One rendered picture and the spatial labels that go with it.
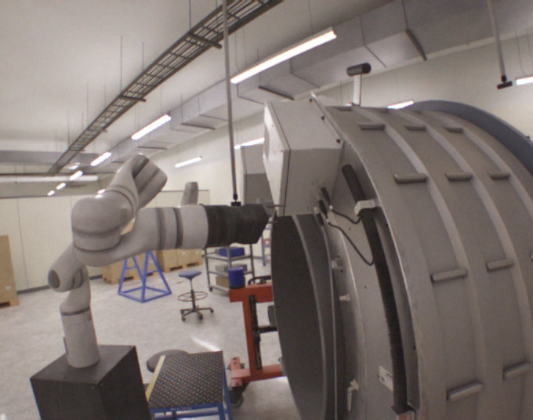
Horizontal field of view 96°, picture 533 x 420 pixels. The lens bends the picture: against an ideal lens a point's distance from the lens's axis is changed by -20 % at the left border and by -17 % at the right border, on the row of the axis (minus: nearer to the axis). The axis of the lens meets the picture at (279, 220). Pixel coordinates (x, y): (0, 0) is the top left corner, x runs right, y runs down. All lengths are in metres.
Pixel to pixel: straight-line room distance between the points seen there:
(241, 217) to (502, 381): 0.53
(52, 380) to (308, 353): 1.01
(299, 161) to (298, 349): 1.03
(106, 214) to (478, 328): 0.57
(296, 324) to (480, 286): 1.08
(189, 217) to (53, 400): 0.78
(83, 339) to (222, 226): 0.68
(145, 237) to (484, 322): 0.53
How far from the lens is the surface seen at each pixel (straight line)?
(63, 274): 0.95
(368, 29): 4.28
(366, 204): 0.48
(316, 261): 0.71
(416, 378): 0.47
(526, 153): 0.82
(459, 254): 0.52
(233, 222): 0.49
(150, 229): 0.45
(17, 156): 10.49
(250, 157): 1.22
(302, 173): 0.60
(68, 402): 1.06
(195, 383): 1.78
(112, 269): 7.38
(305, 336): 1.47
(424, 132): 0.74
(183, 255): 8.17
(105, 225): 0.44
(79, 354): 1.05
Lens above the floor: 1.55
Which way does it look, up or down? 3 degrees down
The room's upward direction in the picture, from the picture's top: 4 degrees counter-clockwise
